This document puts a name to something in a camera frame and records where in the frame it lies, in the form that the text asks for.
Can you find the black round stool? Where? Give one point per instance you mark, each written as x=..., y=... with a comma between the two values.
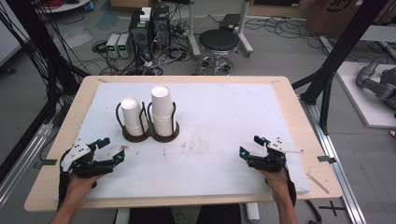
x=219, y=39

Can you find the flat black device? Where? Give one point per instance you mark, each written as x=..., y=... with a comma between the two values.
x=229, y=21

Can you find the white base board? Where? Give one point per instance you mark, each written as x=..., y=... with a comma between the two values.
x=358, y=99

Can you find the short stack of paper cups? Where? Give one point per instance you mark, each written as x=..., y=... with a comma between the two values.
x=132, y=115

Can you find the person's right hand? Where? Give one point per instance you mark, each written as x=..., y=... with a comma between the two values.
x=278, y=183

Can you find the brown cardboard box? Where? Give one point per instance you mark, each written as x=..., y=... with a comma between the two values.
x=330, y=15

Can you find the small white box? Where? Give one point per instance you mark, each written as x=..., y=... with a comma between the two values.
x=145, y=14

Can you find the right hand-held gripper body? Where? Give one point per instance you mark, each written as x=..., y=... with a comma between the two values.
x=271, y=162

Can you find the grey power supply unit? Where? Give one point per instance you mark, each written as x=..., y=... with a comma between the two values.
x=124, y=46
x=112, y=46

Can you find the black tape piece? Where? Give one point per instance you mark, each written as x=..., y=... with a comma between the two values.
x=49, y=162
x=327, y=159

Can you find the white metal stand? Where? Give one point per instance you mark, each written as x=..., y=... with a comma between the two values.
x=193, y=37

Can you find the black computer tower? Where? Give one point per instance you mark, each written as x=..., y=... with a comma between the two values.
x=161, y=28
x=140, y=37

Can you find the tall stack of paper cups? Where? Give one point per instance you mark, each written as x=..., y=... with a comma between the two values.
x=162, y=105

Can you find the person's dark trousers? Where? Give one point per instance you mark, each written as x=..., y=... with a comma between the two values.
x=149, y=216

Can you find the aluminium floor rail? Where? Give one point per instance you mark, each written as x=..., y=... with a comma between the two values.
x=21, y=168
x=336, y=174

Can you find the white table leg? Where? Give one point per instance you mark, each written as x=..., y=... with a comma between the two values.
x=252, y=213

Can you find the person's left hand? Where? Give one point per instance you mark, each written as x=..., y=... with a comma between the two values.
x=79, y=188

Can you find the black metal frame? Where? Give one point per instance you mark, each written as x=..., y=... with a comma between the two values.
x=342, y=46

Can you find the white foam mat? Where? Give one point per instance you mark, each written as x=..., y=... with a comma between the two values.
x=218, y=124

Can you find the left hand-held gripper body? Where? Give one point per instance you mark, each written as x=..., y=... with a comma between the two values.
x=77, y=155

